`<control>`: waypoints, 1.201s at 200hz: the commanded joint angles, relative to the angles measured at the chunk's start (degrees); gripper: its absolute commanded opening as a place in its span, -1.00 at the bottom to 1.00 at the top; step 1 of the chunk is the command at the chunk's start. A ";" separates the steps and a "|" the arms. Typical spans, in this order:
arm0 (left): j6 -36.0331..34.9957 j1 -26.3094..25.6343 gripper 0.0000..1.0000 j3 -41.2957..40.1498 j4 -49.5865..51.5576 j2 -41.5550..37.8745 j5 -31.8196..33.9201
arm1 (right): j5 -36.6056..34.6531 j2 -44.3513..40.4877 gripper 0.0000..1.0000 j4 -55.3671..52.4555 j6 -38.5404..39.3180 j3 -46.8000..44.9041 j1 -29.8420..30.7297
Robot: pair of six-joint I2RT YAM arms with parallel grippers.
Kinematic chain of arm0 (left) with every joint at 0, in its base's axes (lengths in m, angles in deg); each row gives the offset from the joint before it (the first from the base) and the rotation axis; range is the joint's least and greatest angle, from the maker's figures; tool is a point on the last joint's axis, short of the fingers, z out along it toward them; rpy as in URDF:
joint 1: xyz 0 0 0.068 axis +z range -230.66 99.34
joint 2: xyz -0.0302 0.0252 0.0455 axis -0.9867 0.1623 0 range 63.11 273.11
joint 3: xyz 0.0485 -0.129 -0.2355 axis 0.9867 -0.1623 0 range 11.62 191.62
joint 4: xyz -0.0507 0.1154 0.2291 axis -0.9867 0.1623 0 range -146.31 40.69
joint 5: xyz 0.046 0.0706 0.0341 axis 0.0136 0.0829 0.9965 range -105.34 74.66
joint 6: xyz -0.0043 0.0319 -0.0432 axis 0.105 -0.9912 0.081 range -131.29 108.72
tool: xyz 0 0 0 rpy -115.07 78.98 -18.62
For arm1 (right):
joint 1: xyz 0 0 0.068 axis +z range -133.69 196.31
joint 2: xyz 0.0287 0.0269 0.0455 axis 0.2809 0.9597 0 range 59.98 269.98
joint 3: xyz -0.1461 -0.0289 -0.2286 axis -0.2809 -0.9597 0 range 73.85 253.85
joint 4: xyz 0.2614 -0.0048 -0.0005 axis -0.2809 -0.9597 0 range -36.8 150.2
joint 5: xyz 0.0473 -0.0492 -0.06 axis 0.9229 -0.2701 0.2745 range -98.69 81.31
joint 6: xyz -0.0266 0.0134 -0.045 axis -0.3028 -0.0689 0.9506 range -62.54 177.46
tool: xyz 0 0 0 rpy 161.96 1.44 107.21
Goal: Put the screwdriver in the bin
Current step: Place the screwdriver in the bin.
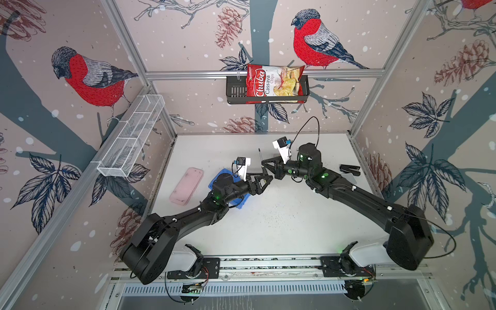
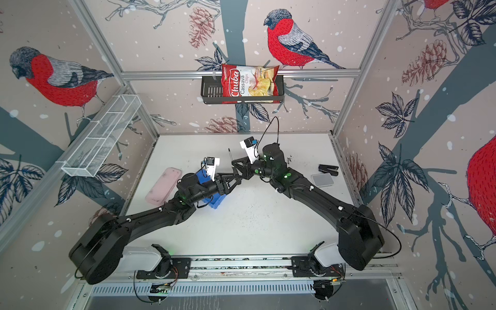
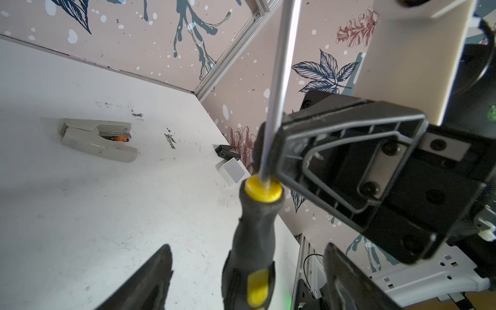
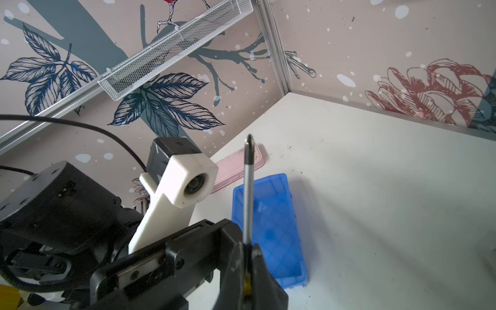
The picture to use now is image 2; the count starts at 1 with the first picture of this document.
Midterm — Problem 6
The grey square box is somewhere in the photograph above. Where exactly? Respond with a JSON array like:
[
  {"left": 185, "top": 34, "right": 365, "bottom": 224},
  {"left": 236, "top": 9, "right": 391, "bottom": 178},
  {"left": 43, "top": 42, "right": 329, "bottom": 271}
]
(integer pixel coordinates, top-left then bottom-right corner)
[{"left": 311, "top": 173, "right": 334, "bottom": 188}]

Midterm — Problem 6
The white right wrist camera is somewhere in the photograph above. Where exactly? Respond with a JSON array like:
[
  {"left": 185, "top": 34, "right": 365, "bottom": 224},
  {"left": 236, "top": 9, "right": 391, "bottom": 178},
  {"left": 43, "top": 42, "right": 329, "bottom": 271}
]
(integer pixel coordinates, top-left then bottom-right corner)
[{"left": 240, "top": 136, "right": 259, "bottom": 164}]

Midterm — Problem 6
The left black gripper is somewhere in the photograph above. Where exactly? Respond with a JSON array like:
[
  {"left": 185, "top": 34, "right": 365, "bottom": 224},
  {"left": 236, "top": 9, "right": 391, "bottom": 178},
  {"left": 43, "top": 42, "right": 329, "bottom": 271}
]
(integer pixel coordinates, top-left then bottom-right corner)
[{"left": 189, "top": 172, "right": 242, "bottom": 206}]

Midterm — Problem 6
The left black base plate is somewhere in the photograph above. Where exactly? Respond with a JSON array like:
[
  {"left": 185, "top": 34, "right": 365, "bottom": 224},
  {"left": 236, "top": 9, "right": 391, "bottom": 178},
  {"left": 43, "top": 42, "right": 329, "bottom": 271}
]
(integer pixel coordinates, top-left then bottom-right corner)
[{"left": 136, "top": 257, "right": 192, "bottom": 280}]

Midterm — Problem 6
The blue plastic bin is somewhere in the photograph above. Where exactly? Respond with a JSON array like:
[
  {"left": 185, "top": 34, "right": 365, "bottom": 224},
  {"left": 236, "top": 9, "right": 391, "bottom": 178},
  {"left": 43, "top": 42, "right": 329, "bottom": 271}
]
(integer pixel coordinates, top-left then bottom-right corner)
[{"left": 196, "top": 169, "right": 226, "bottom": 209}]

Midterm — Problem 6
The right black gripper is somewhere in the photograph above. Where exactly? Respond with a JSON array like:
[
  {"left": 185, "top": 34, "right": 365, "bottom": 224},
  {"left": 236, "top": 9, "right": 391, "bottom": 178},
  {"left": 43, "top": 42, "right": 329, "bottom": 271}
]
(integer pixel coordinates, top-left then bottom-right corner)
[{"left": 230, "top": 156, "right": 276, "bottom": 182}]

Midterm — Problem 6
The black stapler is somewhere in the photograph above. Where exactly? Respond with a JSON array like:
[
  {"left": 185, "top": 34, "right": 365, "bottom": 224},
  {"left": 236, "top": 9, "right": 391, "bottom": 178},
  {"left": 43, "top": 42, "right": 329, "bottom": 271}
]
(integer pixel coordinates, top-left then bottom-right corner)
[{"left": 318, "top": 164, "right": 339, "bottom": 176}]

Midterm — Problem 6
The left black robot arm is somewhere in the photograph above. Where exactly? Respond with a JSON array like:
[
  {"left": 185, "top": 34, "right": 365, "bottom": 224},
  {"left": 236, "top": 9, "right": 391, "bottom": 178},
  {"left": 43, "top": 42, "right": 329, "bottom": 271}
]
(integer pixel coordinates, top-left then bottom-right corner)
[{"left": 68, "top": 173, "right": 242, "bottom": 284}]

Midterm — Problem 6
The black wall basket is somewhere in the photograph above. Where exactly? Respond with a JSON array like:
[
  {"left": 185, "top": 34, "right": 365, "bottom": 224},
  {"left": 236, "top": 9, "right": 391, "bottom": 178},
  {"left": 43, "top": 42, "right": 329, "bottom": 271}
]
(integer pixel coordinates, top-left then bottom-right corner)
[{"left": 200, "top": 75, "right": 285, "bottom": 105}]

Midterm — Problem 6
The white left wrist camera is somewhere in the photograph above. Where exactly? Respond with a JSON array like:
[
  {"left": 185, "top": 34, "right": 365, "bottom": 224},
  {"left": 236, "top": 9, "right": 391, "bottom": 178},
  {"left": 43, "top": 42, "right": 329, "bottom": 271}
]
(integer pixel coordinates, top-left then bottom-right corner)
[{"left": 204, "top": 157, "right": 220, "bottom": 180}]

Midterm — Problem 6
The white wire mesh shelf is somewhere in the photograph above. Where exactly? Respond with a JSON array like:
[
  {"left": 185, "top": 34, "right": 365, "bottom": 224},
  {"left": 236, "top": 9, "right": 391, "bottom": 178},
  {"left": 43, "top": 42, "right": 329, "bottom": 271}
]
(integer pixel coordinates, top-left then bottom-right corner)
[{"left": 61, "top": 94, "right": 142, "bottom": 177}]

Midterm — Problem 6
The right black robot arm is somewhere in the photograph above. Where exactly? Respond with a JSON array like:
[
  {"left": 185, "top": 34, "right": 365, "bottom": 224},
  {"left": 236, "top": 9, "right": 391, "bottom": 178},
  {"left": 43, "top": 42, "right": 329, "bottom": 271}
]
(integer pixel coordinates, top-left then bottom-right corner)
[{"left": 231, "top": 137, "right": 384, "bottom": 271}]

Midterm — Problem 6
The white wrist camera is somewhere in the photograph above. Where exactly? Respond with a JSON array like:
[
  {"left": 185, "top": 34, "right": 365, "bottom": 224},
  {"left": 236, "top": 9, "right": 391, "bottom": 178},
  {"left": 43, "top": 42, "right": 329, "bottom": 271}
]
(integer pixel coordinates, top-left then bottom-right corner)
[
  {"left": 240, "top": 136, "right": 259, "bottom": 164},
  {"left": 204, "top": 157, "right": 220, "bottom": 180}
]

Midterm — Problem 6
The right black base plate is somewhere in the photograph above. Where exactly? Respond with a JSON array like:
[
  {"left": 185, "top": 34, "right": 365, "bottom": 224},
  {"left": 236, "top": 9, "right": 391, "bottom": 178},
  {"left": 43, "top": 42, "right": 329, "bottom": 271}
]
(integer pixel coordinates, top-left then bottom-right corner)
[{"left": 290, "top": 256, "right": 346, "bottom": 278}]

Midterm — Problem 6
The pink plastic case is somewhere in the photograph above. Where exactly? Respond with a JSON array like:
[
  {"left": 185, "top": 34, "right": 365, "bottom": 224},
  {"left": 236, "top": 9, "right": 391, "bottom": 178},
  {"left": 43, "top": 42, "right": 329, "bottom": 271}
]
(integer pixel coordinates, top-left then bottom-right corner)
[{"left": 145, "top": 167, "right": 182, "bottom": 207}]

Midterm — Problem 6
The red cassava chips bag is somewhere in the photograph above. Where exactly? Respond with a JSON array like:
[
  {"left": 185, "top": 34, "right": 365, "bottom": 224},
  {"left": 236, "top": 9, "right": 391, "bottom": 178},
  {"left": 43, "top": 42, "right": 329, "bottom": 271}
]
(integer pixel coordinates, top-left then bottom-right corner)
[{"left": 221, "top": 64, "right": 279, "bottom": 96}]

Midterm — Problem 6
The aluminium front rail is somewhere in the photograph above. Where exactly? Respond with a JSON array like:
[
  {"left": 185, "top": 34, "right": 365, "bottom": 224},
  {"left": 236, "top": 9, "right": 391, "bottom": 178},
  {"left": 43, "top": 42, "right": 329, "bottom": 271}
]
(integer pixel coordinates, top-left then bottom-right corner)
[{"left": 98, "top": 254, "right": 401, "bottom": 284}]

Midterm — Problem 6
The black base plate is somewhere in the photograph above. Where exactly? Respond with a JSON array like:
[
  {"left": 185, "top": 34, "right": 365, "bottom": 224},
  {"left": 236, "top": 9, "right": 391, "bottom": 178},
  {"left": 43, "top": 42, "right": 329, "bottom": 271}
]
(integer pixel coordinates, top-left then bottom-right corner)
[
  {"left": 136, "top": 257, "right": 192, "bottom": 280},
  {"left": 290, "top": 256, "right": 346, "bottom": 278}
]

